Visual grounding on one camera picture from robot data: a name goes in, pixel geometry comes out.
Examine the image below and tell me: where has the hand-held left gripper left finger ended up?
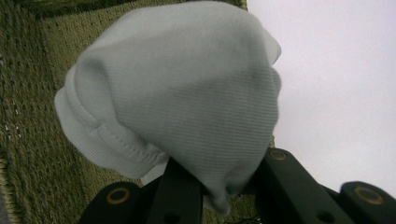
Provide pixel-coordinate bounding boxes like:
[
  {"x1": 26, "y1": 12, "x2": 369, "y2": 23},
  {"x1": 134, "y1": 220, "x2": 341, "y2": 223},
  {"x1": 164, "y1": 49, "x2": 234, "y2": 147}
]
[{"x1": 146, "y1": 157, "x2": 205, "y2": 224}]

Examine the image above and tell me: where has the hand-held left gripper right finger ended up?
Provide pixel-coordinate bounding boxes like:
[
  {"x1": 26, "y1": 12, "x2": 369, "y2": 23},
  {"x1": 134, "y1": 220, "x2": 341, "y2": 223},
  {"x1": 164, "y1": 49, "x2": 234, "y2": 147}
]
[{"x1": 253, "y1": 147, "x2": 356, "y2": 224}]

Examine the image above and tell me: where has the white ribbed knit garment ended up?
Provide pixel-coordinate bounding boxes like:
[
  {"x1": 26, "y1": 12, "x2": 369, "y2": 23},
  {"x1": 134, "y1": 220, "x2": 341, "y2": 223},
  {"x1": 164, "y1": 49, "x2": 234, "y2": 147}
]
[{"x1": 53, "y1": 0, "x2": 283, "y2": 217}]

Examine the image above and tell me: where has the green woven basket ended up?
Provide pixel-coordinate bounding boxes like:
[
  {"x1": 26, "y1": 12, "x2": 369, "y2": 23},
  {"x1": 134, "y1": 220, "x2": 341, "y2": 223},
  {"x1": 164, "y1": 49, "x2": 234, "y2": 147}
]
[{"x1": 0, "y1": 0, "x2": 276, "y2": 224}]

